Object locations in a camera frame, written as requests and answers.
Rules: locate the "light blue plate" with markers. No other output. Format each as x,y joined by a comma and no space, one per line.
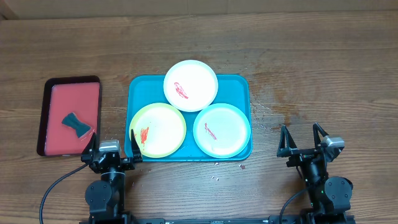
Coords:
221,131

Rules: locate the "red tray with dark rim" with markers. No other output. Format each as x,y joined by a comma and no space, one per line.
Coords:
80,95

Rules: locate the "teal plastic tray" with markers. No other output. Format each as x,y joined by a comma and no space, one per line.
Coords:
233,89

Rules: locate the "dark green sponge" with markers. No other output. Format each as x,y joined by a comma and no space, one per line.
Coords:
73,122

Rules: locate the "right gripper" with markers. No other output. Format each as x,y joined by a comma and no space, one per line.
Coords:
288,149

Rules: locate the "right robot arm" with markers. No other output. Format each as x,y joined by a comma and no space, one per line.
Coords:
329,196

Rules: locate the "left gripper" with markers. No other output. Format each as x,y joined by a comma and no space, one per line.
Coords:
127,164

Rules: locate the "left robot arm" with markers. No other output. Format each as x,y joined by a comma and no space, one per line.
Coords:
106,197

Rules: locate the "yellow-green plate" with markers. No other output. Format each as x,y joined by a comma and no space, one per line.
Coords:
159,129

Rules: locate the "white plate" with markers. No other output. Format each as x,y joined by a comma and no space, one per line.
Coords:
190,85

